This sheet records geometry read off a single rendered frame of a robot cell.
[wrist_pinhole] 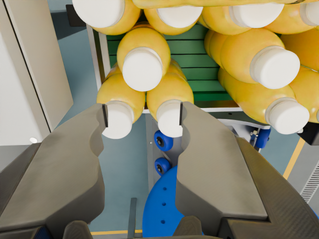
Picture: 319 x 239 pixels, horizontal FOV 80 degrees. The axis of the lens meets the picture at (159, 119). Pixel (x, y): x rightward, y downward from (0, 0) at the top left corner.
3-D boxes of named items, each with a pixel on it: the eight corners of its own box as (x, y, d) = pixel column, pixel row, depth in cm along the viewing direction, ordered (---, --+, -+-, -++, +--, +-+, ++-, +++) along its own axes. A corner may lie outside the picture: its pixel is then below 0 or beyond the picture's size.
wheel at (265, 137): (252, 150, 39) (263, 153, 38) (258, 132, 37) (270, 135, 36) (258, 139, 42) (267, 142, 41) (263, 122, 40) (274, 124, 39)
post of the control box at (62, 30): (117, 13, 110) (5, 50, 25) (116, 5, 108) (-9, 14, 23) (124, 13, 110) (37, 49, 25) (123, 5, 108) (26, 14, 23)
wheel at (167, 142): (166, 157, 37) (173, 152, 38) (167, 138, 35) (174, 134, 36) (152, 145, 40) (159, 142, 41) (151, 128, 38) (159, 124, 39)
